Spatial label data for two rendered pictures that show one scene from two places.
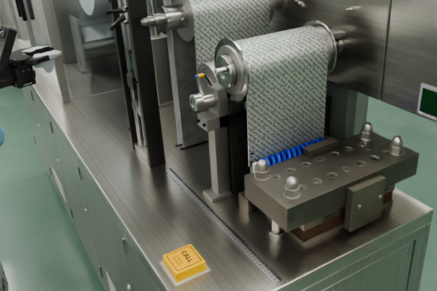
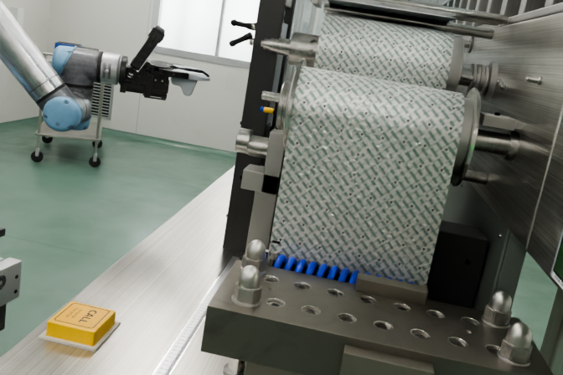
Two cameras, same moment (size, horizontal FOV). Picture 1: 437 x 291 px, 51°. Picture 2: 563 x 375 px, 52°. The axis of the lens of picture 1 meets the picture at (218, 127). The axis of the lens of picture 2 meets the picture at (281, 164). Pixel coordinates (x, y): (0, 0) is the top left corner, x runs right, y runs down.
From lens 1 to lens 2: 66 cm
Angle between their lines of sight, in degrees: 36
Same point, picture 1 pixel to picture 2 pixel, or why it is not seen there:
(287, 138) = (348, 251)
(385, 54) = (551, 161)
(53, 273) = not seen: outside the picture
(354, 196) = (344, 363)
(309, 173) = (319, 300)
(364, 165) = (420, 338)
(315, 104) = (417, 217)
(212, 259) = (117, 344)
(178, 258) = (78, 311)
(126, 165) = (204, 234)
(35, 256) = not seen: hidden behind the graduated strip
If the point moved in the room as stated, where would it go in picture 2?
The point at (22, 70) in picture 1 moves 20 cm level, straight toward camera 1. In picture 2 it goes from (155, 79) to (112, 80)
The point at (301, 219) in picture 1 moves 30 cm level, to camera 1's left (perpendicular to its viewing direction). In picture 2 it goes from (233, 346) to (82, 259)
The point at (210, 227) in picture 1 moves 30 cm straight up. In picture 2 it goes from (175, 321) to (201, 130)
